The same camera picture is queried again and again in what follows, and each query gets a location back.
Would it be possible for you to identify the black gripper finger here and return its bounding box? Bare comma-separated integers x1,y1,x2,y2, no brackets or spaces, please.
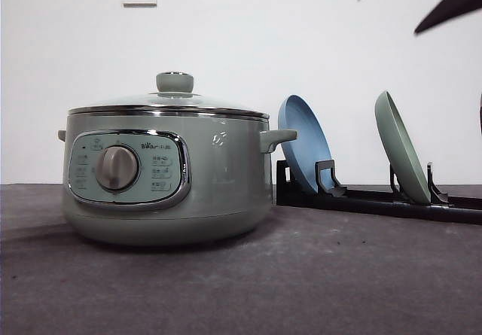
414,0,482,34

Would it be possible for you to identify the green plate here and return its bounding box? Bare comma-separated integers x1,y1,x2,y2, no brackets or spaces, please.
374,91,431,204

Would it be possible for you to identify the glass pot lid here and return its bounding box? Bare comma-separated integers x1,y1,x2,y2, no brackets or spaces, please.
67,71,270,120

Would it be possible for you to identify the dark red plate edge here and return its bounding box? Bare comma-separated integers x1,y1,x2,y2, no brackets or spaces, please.
479,91,482,137

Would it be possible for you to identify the blue plate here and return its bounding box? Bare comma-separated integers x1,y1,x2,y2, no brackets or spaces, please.
278,95,335,193

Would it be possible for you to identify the black plate rack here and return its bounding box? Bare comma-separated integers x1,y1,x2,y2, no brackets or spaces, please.
276,160,482,224

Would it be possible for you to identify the green electric steamer pot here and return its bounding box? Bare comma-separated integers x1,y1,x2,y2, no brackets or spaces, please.
57,112,297,247

